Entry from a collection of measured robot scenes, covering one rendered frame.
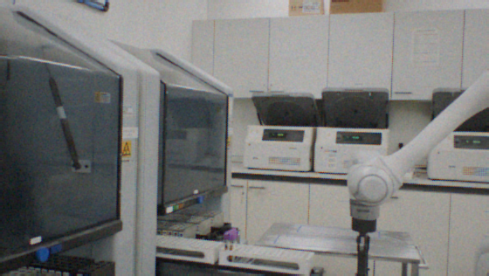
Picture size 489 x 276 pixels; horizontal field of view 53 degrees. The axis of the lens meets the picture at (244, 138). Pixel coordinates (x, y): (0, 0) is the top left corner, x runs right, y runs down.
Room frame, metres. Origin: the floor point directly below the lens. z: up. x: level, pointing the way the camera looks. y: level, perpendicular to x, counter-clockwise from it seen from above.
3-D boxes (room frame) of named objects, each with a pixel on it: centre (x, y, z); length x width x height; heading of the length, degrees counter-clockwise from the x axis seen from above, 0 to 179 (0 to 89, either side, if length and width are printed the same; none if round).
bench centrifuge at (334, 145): (4.06, -0.91, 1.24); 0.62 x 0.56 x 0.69; 162
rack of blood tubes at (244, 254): (1.59, -0.08, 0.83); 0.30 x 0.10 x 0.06; 72
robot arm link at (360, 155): (1.48, -0.37, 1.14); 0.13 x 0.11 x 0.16; 171
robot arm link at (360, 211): (1.49, -0.37, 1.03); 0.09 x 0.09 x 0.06
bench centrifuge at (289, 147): (4.24, -0.35, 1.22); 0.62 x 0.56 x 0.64; 160
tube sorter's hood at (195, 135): (1.99, 0.40, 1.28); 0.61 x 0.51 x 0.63; 162
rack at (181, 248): (1.69, 0.22, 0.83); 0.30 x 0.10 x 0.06; 72
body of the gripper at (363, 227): (1.49, -0.37, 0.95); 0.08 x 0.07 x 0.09; 162
